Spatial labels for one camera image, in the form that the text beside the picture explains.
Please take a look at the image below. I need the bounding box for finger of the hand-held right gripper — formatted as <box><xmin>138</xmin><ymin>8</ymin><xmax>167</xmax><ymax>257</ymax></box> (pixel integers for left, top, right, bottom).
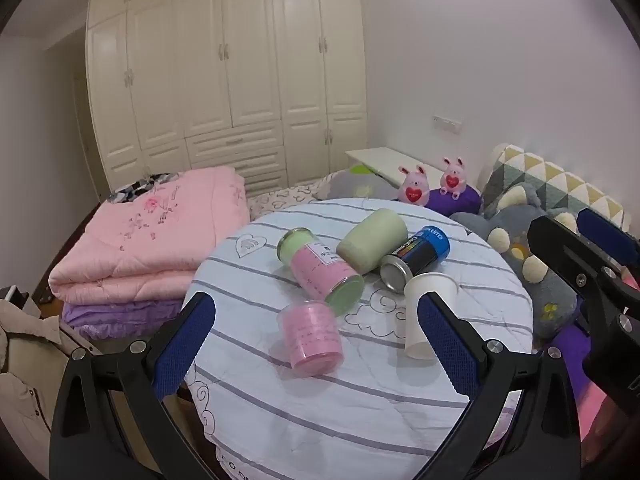
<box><xmin>527</xmin><ymin>216</ymin><xmax>640</xmax><ymax>321</ymax></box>
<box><xmin>575</xmin><ymin>208</ymin><xmax>640</xmax><ymax>267</ymax></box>

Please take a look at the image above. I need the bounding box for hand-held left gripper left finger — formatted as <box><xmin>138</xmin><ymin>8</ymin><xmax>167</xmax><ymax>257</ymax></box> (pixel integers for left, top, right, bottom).
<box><xmin>48</xmin><ymin>291</ymin><xmax>221</xmax><ymax>480</ymax></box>

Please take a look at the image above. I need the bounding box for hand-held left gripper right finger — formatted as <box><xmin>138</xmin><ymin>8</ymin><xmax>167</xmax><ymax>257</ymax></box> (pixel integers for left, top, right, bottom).
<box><xmin>416</xmin><ymin>290</ymin><xmax>584</xmax><ymax>480</ymax></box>

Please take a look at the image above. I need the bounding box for person's right forearm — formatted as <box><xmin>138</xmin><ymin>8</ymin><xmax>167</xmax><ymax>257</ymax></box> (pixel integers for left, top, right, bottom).
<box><xmin>590</xmin><ymin>385</ymin><xmax>640</xmax><ymax>463</ymax></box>

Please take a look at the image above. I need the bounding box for white paper cup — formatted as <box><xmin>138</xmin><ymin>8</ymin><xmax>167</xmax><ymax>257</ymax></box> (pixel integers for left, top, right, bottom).
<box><xmin>403</xmin><ymin>273</ymin><xmax>459</xmax><ymax>360</ymax></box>

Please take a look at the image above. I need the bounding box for small pink cup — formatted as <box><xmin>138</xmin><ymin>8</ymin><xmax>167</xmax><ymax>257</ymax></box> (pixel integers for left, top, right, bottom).
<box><xmin>276</xmin><ymin>299</ymin><xmax>345</xmax><ymax>378</ymax></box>

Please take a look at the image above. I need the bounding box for pale green cup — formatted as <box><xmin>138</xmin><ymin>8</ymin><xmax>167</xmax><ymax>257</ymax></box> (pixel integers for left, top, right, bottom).
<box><xmin>336</xmin><ymin>208</ymin><xmax>409</xmax><ymax>276</ymax></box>

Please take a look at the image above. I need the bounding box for pink labelled green cup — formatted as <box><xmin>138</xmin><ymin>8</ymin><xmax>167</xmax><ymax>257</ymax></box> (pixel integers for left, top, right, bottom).
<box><xmin>277</xmin><ymin>227</ymin><xmax>366</xmax><ymax>317</ymax></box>

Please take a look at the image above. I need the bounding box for grey plush toy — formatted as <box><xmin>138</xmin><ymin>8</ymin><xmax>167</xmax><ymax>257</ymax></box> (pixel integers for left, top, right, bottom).
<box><xmin>450</xmin><ymin>185</ymin><xmax>586</xmax><ymax>341</ymax></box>

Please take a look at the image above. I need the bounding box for purple cloth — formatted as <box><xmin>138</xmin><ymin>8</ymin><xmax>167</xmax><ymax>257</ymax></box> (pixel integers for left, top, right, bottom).
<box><xmin>547</xmin><ymin>325</ymin><xmax>593</xmax><ymax>401</ymax></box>

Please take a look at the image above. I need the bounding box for purple folded quilt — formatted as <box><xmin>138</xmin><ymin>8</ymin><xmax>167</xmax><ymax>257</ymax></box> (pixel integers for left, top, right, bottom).
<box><xmin>61</xmin><ymin>297</ymin><xmax>186</xmax><ymax>341</ymax></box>

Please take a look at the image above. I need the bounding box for triangle patterned pillow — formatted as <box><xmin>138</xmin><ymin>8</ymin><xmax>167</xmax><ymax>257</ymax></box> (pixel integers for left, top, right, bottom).
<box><xmin>480</xmin><ymin>144</ymin><xmax>632</xmax><ymax>233</ymax></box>

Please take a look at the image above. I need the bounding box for blue and black can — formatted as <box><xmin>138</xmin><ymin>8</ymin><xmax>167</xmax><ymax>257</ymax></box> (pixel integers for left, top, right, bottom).
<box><xmin>380</xmin><ymin>225</ymin><xmax>451</xmax><ymax>292</ymax></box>

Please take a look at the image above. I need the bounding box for purple cushion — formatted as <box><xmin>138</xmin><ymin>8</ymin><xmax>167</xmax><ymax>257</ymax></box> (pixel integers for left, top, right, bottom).
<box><xmin>425</xmin><ymin>185</ymin><xmax>483</xmax><ymax>217</ymax></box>

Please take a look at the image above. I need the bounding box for pink folded quilt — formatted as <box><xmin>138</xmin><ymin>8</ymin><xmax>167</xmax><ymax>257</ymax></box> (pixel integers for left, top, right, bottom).
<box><xmin>48</xmin><ymin>167</ymin><xmax>251</xmax><ymax>306</ymax></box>

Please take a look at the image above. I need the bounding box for pink plush toy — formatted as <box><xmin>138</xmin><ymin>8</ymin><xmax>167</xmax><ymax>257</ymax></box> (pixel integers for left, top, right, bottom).
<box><xmin>439</xmin><ymin>156</ymin><xmax>468</xmax><ymax>198</ymax></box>
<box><xmin>397</xmin><ymin>164</ymin><xmax>432</xmax><ymax>207</ymax></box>

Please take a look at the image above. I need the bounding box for beige jacket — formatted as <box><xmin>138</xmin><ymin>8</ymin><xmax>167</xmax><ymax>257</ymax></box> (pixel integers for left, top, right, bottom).
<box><xmin>0</xmin><ymin>300</ymin><xmax>96</xmax><ymax>461</ymax></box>

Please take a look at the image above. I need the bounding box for black and white cloth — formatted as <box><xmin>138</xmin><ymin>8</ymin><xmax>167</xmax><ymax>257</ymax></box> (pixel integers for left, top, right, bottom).
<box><xmin>107</xmin><ymin>172</ymin><xmax>181</xmax><ymax>203</ymax></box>

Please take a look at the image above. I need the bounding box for dark box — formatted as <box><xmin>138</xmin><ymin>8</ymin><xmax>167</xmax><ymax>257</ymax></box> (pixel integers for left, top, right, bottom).
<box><xmin>0</xmin><ymin>285</ymin><xmax>31</xmax><ymax>312</ymax></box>

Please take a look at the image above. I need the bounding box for heart print bedsheet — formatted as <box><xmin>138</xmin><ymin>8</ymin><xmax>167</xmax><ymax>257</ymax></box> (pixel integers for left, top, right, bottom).
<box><xmin>247</xmin><ymin>180</ymin><xmax>341</xmax><ymax>221</ymax></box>

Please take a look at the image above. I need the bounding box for grey pillow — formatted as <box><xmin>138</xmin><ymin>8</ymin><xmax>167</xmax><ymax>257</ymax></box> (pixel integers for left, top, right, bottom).
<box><xmin>325</xmin><ymin>164</ymin><xmax>401</xmax><ymax>202</ymax></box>

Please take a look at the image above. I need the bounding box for white bedside table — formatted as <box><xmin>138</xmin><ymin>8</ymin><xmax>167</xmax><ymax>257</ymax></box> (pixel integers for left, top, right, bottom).
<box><xmin>345</xmin><ymin>147</ymin><xmax>451</xmax><ymax>186</ymax></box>

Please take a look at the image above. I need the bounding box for cream wardrobe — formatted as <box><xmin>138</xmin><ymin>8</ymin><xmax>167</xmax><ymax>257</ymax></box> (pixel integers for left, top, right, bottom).
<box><xmin>85</xmin><ymin>0</ymin><xmax>368</xmax><ymax>201</ymax></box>

